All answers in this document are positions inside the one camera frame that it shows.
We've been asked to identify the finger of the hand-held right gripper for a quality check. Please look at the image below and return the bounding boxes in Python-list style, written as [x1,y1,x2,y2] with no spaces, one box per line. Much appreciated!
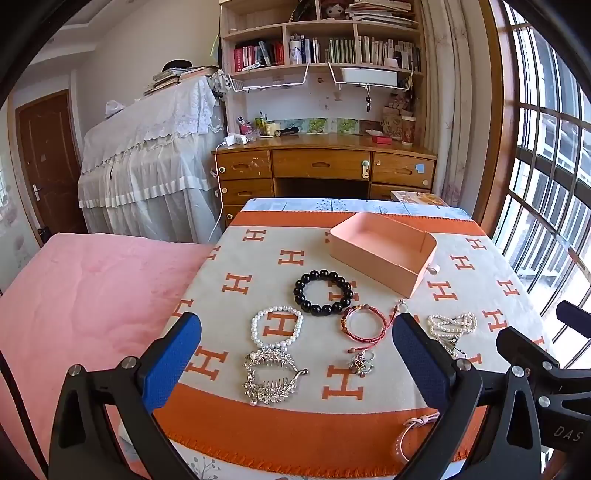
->
[556,300,591,328]
[496,327,561,370]

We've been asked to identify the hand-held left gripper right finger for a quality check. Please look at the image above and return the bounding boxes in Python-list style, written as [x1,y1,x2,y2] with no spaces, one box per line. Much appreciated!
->
[392,312,543,480]

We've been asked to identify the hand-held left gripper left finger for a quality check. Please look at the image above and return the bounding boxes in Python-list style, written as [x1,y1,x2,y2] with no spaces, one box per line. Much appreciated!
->
[48,312,202,480]

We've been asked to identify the multi-strand pearl bracelet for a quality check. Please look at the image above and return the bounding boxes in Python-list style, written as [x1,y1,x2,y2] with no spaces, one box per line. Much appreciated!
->
[427,311,478,360]

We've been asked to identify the round white pearl bracelet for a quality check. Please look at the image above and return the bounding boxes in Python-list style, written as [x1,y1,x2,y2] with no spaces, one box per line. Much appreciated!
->
[250,306,304,349]

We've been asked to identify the watch with pale strap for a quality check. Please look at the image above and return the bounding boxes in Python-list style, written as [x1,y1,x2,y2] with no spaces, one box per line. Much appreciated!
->
[393,413,441,462]

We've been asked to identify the silver rhinestone hair comb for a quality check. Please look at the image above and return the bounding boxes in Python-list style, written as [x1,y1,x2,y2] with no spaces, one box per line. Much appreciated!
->
[244,346,309,407]

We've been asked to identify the pink box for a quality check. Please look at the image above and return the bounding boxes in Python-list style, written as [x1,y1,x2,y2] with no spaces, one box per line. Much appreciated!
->
[329,211,439,298]

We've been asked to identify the small silver charm cluster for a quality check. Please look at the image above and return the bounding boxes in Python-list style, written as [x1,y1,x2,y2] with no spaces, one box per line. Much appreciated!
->
[348,348,377,377]

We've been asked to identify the pink bed blanket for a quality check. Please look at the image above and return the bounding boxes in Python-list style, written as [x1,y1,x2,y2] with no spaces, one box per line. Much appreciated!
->
[0,232,218,480]

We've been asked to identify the orange and grey blanket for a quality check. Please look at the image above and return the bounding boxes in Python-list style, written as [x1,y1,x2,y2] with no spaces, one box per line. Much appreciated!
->
[154,210,555,476]

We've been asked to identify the barred window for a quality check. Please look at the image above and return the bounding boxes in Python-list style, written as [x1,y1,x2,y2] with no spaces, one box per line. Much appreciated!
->
[489,0,591,296]

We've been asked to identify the orange book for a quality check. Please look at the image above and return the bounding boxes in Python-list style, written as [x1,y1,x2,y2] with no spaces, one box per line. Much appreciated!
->
[392,189,446,206]

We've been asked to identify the blue patterned tablecloth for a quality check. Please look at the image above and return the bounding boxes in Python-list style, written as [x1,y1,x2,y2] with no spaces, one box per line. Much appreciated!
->
[115,198,472,480]

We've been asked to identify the piano under white lace cover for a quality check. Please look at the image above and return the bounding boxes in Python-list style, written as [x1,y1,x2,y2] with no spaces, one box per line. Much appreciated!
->
[78,74,227,243]

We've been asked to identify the wooden desk with drawers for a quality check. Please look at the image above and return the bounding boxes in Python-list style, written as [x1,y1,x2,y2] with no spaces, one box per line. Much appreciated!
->
[211,134,438,232]

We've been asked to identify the brown paper bag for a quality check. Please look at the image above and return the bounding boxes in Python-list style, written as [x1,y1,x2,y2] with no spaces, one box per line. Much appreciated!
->
[381,106,402,137]

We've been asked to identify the brown wooden door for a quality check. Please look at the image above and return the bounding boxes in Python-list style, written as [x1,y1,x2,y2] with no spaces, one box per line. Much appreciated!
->
[15,90,88,241]

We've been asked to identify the green picture strip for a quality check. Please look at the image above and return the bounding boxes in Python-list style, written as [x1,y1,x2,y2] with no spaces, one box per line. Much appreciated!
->
[281,117,358,134]

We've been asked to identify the pale floral curtain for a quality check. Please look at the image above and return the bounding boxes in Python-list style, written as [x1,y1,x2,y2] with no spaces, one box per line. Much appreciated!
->
[418,0,483,208]

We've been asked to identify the pile of books on piano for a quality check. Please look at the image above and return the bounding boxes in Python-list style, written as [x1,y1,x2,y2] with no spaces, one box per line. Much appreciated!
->
[144,59,218,95]

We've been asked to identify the white plastic tray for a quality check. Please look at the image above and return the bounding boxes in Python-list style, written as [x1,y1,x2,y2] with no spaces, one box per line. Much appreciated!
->
[341,67,399,88]

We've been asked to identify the row of books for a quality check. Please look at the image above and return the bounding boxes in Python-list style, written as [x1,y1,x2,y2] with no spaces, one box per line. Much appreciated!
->
[233,34,423,72]

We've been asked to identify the wooden bookshelf hutch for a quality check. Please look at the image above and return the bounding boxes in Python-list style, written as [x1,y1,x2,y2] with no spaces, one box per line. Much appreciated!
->
[218,0,426,139]

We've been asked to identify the stack of flat books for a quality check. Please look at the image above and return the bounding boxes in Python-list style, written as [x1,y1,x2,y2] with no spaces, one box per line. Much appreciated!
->
[346,0,416,28]

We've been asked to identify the plush doll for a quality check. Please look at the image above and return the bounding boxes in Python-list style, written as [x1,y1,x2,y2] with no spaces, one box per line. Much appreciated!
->
[321,0,352,20]

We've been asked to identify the red string bracelet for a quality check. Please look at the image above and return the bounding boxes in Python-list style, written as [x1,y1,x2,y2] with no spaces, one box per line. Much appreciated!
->
[341,302,402,356]

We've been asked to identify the black bead bracelet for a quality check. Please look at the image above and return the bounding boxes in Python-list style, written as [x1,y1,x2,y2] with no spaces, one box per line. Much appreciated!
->
[294,269,355,317]

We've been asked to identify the white charger cable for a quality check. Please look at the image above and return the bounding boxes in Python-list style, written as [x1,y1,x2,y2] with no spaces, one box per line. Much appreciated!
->
[210,143,228,243]

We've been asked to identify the empty white wire basket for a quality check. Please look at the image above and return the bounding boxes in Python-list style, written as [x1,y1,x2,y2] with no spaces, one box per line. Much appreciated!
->
[226,62,310,93]

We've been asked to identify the white wire basket with tray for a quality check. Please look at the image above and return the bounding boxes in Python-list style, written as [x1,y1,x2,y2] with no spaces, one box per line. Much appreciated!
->
[328,60,413,92]

